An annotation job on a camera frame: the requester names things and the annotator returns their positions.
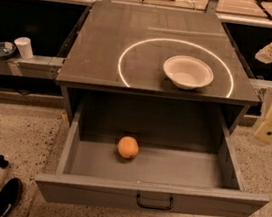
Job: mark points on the black shoe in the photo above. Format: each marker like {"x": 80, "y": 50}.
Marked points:
{"x": 10, "y": 195}

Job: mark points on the black drawer handle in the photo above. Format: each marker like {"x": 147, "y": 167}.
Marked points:
{"x": 155, "y": 204}

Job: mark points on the dark blue plate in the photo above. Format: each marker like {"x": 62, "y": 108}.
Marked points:
{"x": 7, "y": 50}

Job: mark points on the white paper cup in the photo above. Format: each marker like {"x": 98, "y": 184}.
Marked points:
{"x": 24, "y": 47}

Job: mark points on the orange fruit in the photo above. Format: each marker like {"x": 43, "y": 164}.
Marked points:
{"x": 128, "y": 147}

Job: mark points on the grey open top drawer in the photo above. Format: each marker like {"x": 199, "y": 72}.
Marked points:
{"x": 184, "y": 152}

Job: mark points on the grey side shelf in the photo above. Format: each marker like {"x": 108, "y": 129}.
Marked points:
{"x": 40, "y": 67}

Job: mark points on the grey cabinet with counter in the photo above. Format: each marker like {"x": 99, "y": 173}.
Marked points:
{"x": 123, "y": 47}

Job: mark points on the white paper bowl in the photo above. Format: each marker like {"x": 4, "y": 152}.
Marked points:
{"x": 188, "y": 72}

